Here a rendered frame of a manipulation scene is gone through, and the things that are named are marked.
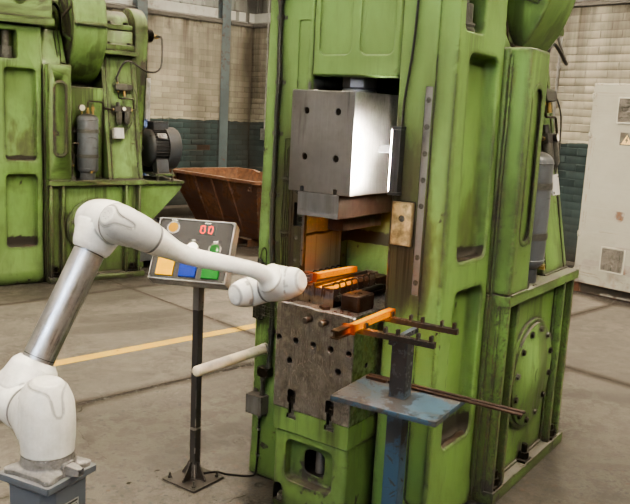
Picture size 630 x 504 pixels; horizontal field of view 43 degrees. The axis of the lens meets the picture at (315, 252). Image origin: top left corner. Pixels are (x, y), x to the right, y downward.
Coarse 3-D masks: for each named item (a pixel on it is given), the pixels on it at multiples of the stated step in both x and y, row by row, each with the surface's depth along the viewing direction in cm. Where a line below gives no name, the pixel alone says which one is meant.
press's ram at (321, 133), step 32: (320, 96) 307; (352, 96) 298; (384, 96) 314; (320, 128) 308; (352, 128) 300; (384, 128) 318; (320, 160) 310; (352, 160) 302; (384, 160) 322; (320, 192) 312; (352, 192) 305; (384, 192) 325
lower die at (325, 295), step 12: (336, 276) 339; (372, 276) 342; (384, 276) 345; (312, 288) 320; (324, 288) 316; (336, 288) 315; (348, 288) 322; (360, 288) 330; (384, 288) 347; (300, 300) 324; (312, 300) 320; (324, 300) 317
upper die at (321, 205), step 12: (300, 192) 318; (312, 192) 314; (300, 204) 318; (312, 204) 315; (324, 204) 312; (336, 204) 308; (348, 204) 314; (360, 204) 321; (372, 204) 328; (384, 204) 337; (324, 216) 312; (336, 216) 309; (348, 216) 315; (360, 216) 322
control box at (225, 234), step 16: (160, 224) 341; (192, 224) 339; (208, 224) 338; (224, 224) 337; (192, 240) 336; (208, 240) 335; (224, 240) 334; (176, 272) 332; (224, 272) 329; (224, 288) 332
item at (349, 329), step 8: (376, 312) 286; (384, 312) 286; (360, 320) 273; (368, 320) 275; (376, 320) 280; (336, 328) 260; (344, 328) 261; (352, 328) 264; (360, 328) 270; (336, 336) 258; (344, 336) 261
